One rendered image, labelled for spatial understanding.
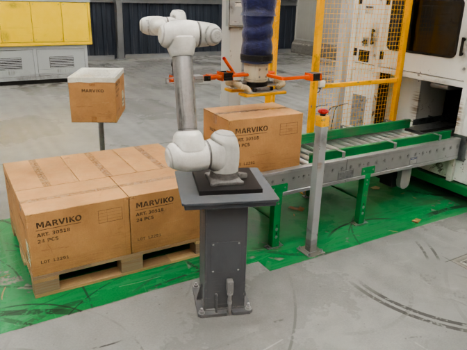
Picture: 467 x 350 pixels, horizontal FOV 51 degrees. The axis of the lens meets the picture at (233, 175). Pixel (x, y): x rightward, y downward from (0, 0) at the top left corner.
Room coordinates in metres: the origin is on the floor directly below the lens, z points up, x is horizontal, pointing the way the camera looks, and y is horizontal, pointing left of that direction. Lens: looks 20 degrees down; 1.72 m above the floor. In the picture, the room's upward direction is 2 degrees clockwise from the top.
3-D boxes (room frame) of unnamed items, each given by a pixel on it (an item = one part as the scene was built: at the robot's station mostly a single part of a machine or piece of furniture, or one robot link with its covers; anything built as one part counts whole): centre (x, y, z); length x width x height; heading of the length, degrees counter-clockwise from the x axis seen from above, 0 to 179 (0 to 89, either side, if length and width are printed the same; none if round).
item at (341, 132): (4.28, -0.99, 0.60); 1.60 x 0.10 x 0.09; 121
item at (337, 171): (3.59, -0.99, 0.50); 2.31 x 0.05 x 0.19; 121
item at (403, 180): (4.20, -1.44, 0.30); 0.53 x 0.39 x 0.22; 31
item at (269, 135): (3.45, -0.13, 0.75); 0.60 x 0.40 x 0.40; 118
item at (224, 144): (2.49, 0.06, 0.94); 0.18 x 0.16 x 0.22; 114
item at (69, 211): (3.19, 0.89, 0.34); 1.20 x 1.00 x 0.40; 121
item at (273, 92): (3.37, -0.19, 1.11); 0.34 x 0.10 x 0.05; 122
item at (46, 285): (3.19, 0.89, 0.07); 1.20 x 1.00 x 0.14; 121
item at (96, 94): (4.55, 1.29, 0.82); 0.60 x 0.40 x 0.40; 5
